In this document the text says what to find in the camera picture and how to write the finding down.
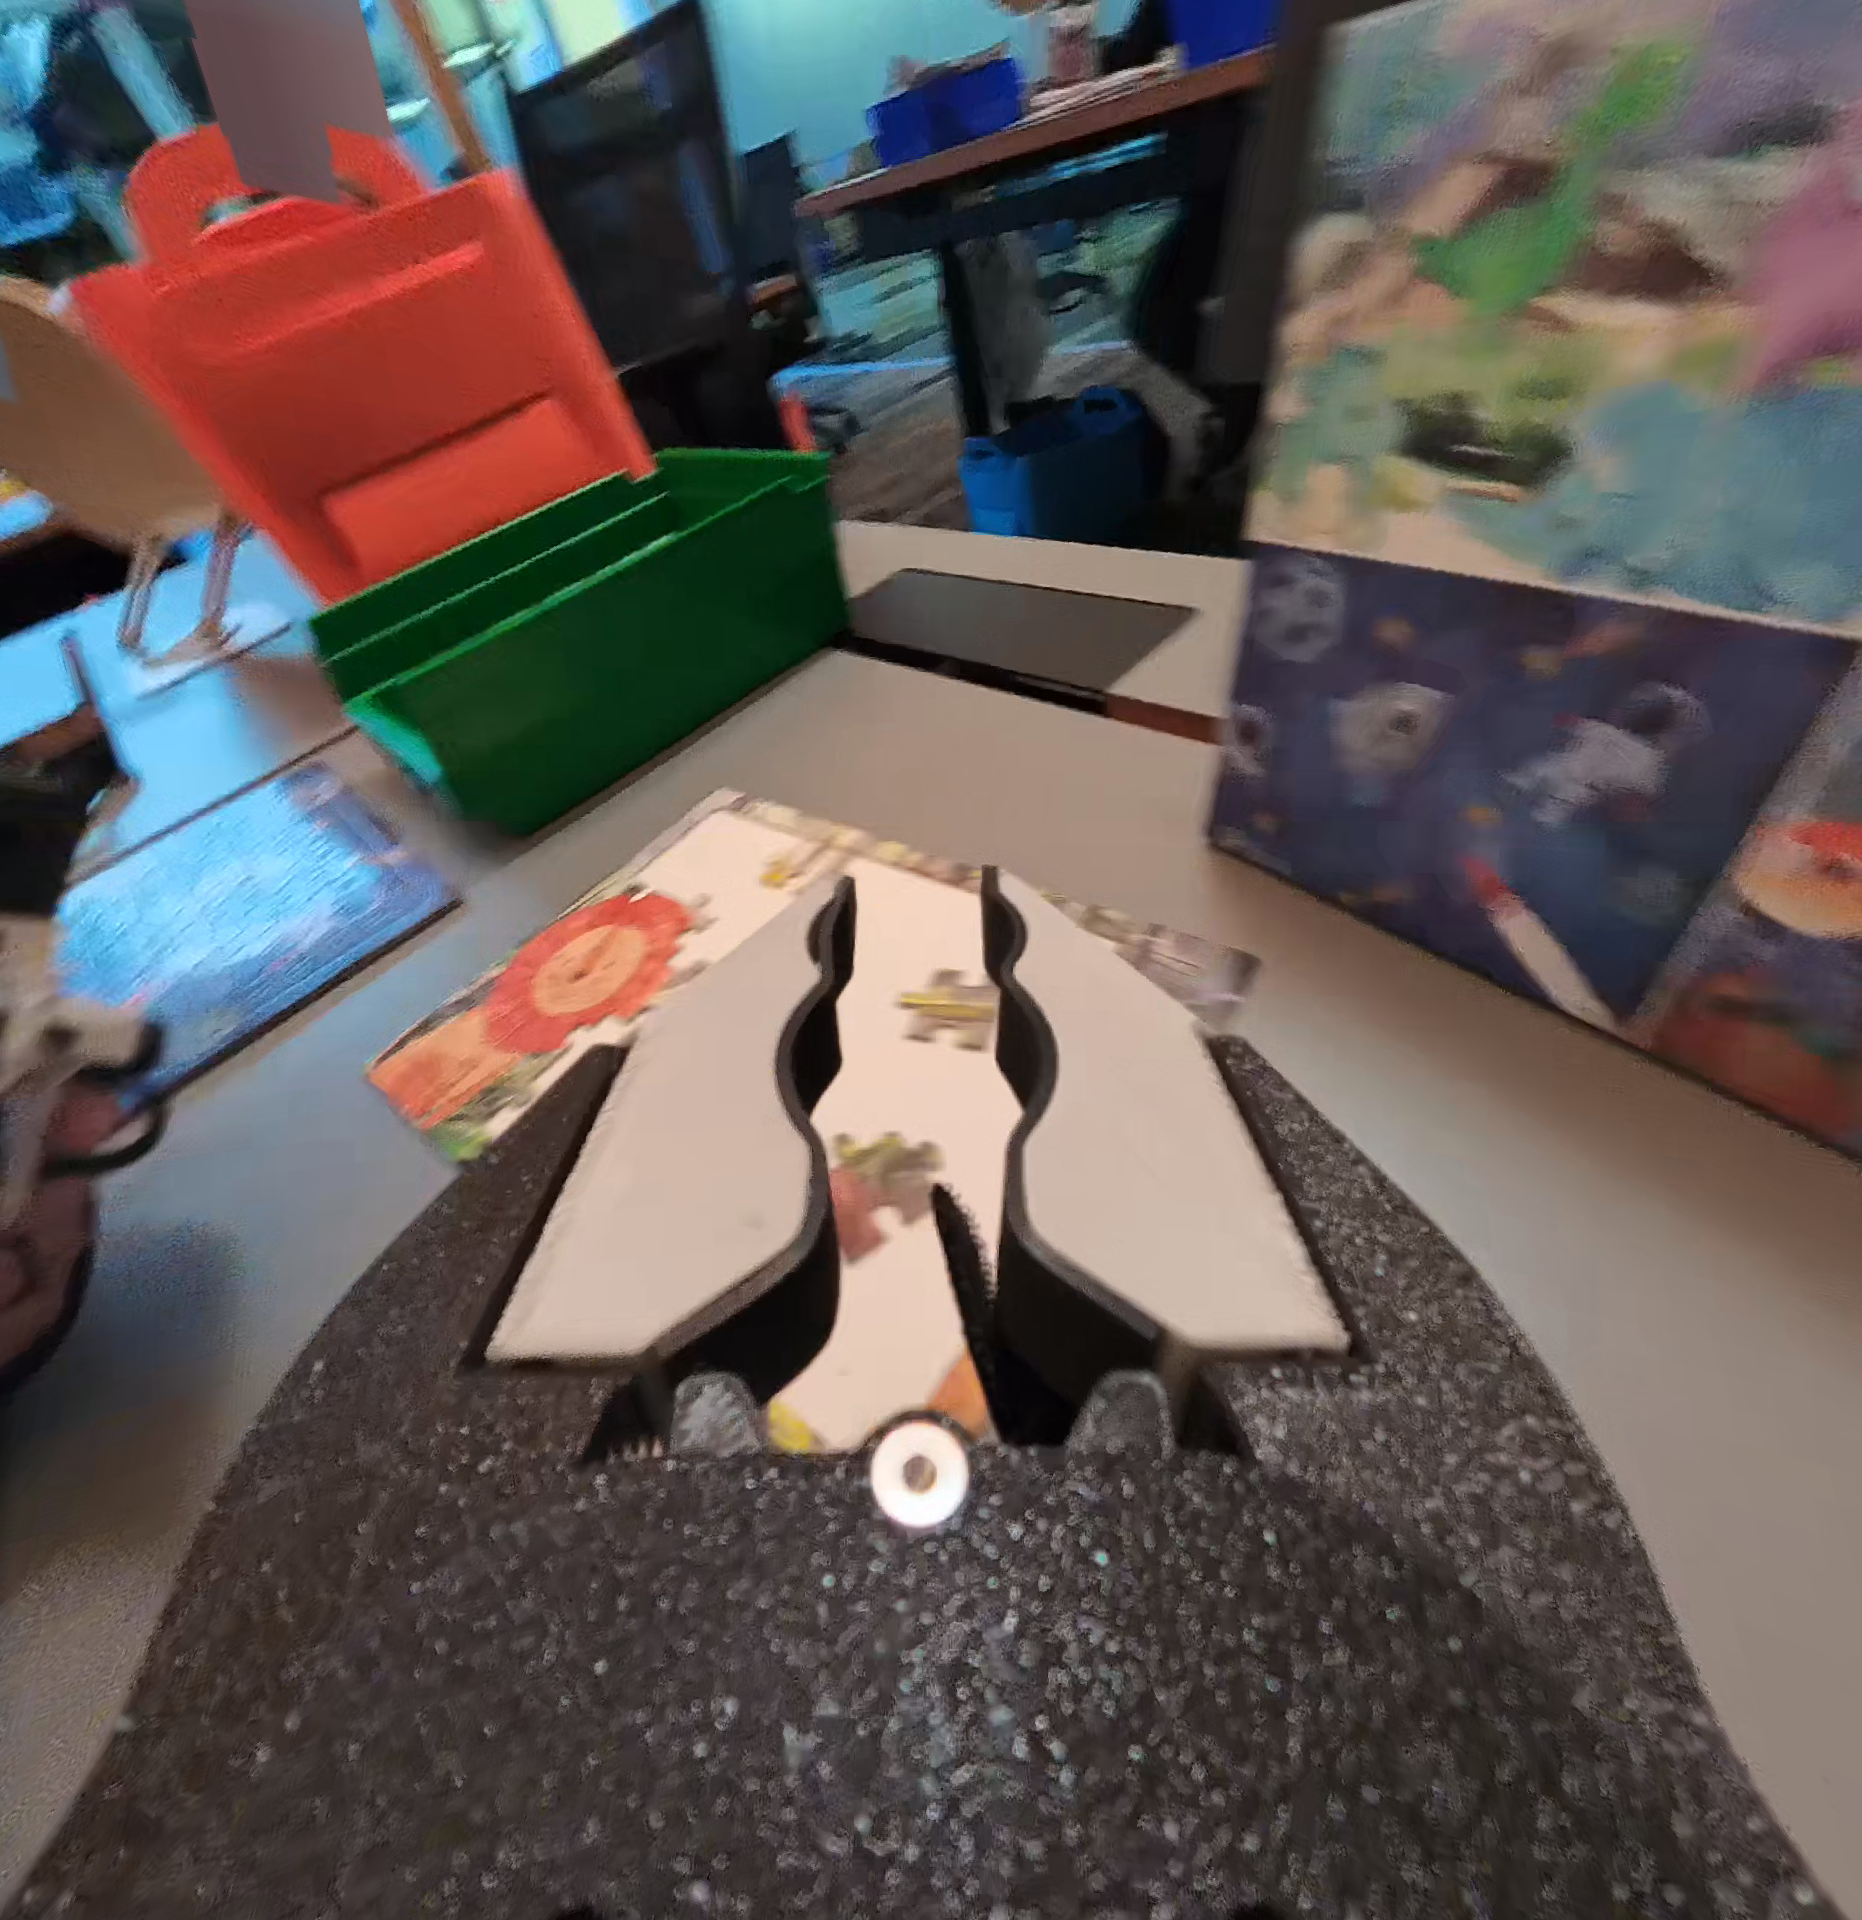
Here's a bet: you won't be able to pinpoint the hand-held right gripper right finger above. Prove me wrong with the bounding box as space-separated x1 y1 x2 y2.
980 865 1352 1439

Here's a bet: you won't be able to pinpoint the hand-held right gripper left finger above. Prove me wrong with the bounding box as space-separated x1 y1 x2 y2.
486 873 856 1404

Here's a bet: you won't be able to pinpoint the assembled lion puzzle pieces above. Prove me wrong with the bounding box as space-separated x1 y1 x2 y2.
368 885 716 1163

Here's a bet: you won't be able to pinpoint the lion jigsaw puzzle board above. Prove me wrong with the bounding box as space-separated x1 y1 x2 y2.
368 787 1264 1441

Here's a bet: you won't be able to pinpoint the grey desk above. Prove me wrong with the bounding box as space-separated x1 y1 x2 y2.
0 659 1862 1920

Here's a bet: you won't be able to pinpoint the person's left hand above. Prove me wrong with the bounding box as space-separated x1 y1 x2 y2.
0 1095 100 1389

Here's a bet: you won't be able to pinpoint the astronaut jigsaw puzzle board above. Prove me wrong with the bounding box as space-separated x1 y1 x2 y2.
53 765 460 1100

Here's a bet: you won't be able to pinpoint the grey yellow-green puzzle piece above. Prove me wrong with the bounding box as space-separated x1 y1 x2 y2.
893 966 1008 1048

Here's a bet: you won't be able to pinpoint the light wooden chair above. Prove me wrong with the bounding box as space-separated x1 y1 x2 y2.
0 277 262 664

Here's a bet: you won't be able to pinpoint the green plastic bin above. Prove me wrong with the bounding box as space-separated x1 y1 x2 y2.
309 450 851 835

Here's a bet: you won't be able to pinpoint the illustrated puzzle box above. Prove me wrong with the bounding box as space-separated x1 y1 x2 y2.
1209 0 1862 1172

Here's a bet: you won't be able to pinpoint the black flat plate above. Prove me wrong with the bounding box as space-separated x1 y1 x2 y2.
845 569 1195 708

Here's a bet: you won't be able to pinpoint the orange plastic bin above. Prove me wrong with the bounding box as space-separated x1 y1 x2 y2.
68 128 658 603

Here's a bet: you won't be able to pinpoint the blue storage crate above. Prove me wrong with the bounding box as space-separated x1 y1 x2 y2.
957 386 1165 539
867 59 1025 164

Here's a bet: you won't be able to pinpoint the wooden top table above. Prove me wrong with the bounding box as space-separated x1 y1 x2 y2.
795 45 1279 438

